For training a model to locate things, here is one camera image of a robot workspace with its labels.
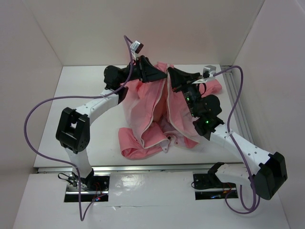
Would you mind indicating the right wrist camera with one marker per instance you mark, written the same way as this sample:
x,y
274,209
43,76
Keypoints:
x,y
207,76

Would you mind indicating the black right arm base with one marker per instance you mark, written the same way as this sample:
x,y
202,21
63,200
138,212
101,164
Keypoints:
x,y
207,186

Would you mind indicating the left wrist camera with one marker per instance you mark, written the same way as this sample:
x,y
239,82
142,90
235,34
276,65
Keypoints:
x,y
136,47

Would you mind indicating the aluminium front rail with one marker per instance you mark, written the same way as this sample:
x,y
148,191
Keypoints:
x,y
136,168

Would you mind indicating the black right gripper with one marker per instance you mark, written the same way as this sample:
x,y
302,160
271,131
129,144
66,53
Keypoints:
x,y
179,78

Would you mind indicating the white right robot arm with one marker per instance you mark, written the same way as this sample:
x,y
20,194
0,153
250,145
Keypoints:
x,y
264,172

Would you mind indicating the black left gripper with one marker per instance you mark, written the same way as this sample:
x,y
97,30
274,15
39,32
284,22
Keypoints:
x,y
146,72

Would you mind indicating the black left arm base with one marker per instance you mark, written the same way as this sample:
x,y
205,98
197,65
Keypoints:
x,y
96,189

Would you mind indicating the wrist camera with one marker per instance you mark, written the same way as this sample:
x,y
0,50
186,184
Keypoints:
x,y
136,47
207,76

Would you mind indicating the aluminium rail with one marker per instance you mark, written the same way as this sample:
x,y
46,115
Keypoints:
x,y
136,168
238,122

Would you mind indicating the aluminium right side rail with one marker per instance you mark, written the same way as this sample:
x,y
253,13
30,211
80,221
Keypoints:
x,y
238,122

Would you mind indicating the pink zip-up jacket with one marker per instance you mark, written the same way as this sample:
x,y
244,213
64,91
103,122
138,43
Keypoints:
x,y
157,118

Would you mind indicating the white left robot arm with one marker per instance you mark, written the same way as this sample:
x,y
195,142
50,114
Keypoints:
x,y
73,130

